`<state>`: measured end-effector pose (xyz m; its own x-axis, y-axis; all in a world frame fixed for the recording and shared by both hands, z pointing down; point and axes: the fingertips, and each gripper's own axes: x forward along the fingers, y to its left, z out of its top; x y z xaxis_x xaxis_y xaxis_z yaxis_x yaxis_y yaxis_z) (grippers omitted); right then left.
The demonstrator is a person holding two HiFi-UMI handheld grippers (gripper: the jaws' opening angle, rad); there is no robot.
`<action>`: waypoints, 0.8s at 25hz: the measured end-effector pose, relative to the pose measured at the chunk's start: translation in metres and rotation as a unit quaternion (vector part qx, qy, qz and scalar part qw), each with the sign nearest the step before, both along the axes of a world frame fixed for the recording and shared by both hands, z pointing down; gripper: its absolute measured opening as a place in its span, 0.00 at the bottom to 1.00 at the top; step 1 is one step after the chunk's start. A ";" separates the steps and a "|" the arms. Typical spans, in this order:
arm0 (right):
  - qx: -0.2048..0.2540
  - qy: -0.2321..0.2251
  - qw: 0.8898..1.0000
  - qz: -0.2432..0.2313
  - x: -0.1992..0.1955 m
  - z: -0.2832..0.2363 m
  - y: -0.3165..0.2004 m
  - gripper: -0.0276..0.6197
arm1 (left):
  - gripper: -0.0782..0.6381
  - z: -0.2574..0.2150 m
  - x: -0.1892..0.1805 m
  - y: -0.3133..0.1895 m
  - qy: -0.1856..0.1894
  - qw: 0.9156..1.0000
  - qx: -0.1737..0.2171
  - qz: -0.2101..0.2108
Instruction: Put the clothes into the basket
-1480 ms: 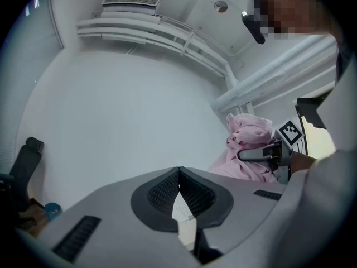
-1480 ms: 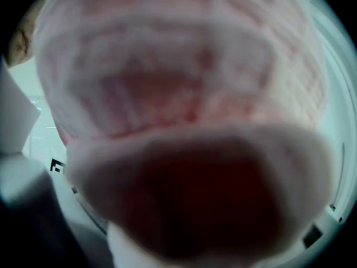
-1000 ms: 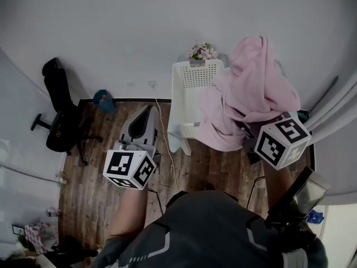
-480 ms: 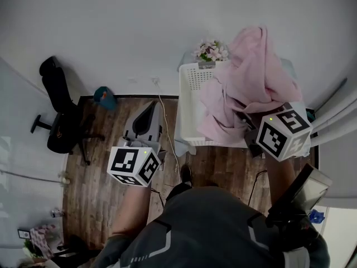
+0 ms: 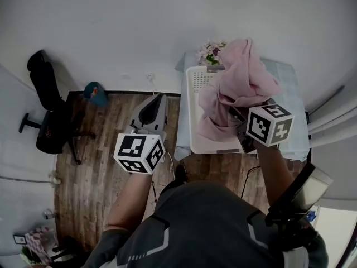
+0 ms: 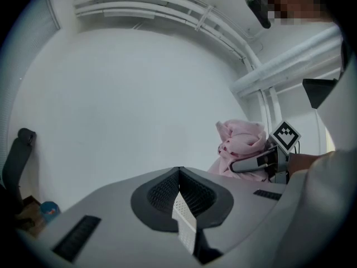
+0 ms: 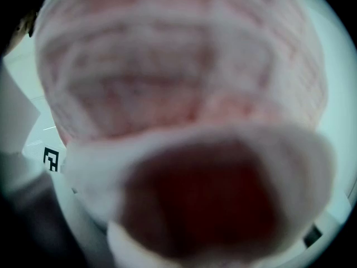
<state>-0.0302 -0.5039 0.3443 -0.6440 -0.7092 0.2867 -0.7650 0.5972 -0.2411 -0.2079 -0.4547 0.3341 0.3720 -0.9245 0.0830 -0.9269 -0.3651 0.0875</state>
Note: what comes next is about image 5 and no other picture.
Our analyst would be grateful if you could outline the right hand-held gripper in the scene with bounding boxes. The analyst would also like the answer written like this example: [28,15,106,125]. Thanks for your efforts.
[228,98,295,155]

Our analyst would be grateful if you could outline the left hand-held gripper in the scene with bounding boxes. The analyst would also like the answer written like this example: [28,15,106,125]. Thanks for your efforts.
[113,93,169,176]

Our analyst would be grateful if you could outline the white plastic basket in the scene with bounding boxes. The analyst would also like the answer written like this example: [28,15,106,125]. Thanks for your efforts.
[185,65,253,155]

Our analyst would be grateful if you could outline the pink clothes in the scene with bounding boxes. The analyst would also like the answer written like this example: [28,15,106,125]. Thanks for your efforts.
[194,37,283,148]

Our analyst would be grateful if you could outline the person's right forearm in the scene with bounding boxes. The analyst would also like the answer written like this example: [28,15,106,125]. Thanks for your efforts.
[254,143,298,215]

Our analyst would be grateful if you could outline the person's left forearm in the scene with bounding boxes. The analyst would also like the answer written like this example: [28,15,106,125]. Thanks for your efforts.
[104,171,155,234]

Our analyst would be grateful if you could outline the table with pale blue cloth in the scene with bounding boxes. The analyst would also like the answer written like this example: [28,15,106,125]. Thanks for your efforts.
[173,51,311,162]

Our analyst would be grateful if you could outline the teal waste bin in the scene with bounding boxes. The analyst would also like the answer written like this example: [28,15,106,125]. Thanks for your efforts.
[83,82,109,108]

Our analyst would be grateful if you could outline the person's black shoe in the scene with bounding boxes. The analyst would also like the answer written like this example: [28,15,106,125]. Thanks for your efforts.
[173,164,189,184]

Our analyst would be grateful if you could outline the white curtain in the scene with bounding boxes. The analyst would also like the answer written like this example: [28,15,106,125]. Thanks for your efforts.
[303,88,357,210]

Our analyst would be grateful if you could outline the black shoulder-mounted device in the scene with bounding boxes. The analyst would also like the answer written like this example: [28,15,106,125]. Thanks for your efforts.
[264,161,335,252]

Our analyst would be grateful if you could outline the pink flower bouquet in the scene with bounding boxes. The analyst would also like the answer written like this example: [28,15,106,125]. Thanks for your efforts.
[194,39,227,66]

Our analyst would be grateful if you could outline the black office chair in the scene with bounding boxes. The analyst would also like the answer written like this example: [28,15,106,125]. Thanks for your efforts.
[18,49,97,166]

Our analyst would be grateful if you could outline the white pipe fitting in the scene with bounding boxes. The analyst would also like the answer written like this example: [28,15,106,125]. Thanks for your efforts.
[48,171,61,188]

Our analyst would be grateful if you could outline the person's grey shirt torso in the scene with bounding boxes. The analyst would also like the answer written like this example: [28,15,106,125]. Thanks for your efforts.
[83,180,330,268]

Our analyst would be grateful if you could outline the pink patterned bag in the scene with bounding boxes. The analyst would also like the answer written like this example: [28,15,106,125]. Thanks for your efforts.
[24,226,55,265]

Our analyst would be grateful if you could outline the white wall plug with cable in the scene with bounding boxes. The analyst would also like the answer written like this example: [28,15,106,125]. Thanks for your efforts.
[146,72,158,95]

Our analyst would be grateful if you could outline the black floor cable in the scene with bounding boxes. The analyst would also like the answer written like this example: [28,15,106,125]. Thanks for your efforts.
[240,165,262,199]

